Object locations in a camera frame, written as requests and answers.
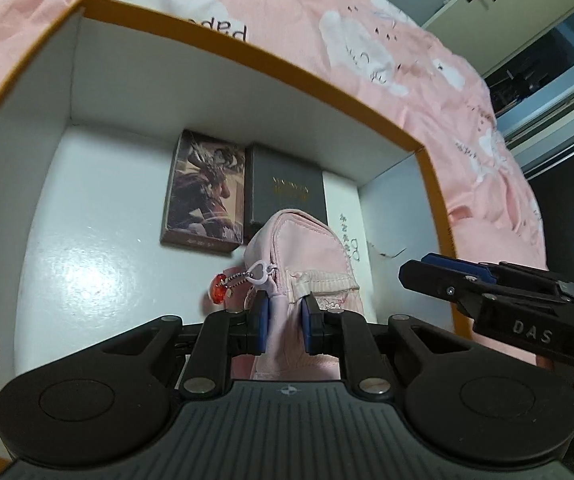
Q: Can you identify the white glasses case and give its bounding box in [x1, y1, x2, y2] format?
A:
[321, 169, 368, 263]

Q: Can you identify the orange-rimmed white cardboard box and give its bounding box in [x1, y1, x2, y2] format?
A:
[0, 0, 474, 467]

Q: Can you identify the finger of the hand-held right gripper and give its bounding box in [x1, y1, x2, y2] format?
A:
[422, 253, 500, 281]
[399, 258, 494, 319]

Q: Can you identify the illustrated card box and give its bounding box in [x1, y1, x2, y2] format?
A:
[160, 129, 246, 257]

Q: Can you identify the thin black thread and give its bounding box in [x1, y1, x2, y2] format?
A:
[367, 242, 408, 261]

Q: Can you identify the pink fabric pouch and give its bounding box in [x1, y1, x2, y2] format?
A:
[244, 208, 364, 382]

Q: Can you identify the dark grey box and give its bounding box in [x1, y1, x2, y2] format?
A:
[243, 143, 328, 244]

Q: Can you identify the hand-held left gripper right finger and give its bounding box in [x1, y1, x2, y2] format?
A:
[301, 294, 472, 401]

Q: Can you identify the pink cloud-print bedsheet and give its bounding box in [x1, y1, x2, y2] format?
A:
[0, 0, 550, 272]

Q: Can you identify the red bead keychain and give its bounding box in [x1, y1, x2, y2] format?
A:
[207, 260, 274, 307]

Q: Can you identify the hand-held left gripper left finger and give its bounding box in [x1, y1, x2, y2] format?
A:
[112, 292, 272, 396]

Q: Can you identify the cream wardrobe with glass door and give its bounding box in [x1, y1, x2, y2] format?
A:
[421, 0, 574, 182]

